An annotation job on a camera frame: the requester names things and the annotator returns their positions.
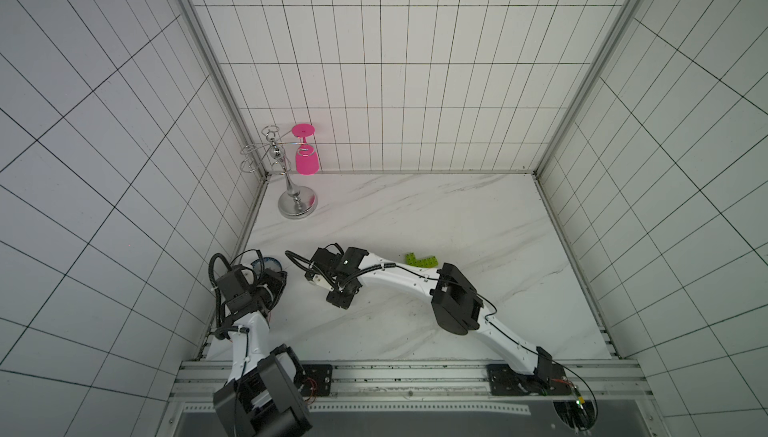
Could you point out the pink plastic wine glass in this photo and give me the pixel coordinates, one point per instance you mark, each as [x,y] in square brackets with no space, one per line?
[306,156]

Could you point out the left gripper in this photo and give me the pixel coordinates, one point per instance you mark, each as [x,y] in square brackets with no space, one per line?
[278,282]

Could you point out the green lego brick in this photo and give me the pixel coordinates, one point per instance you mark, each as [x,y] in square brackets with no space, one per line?
[412,260]
[428,262]

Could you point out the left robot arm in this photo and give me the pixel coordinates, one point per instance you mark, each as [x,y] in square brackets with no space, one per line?
[261,395]

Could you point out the chrome glass holder stand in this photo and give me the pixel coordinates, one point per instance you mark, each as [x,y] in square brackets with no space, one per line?
[271,157]

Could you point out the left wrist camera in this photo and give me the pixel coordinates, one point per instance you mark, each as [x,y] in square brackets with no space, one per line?
[234,282]

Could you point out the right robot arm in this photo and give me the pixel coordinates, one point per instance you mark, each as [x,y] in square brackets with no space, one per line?
[457,306]

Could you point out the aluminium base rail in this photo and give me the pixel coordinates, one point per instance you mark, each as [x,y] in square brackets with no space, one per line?
[462,380]

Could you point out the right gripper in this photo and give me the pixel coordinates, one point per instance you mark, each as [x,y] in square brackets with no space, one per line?
[324,263]

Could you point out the blue patterned bowl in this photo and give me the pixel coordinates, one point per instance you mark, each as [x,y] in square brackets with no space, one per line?
[267,263]

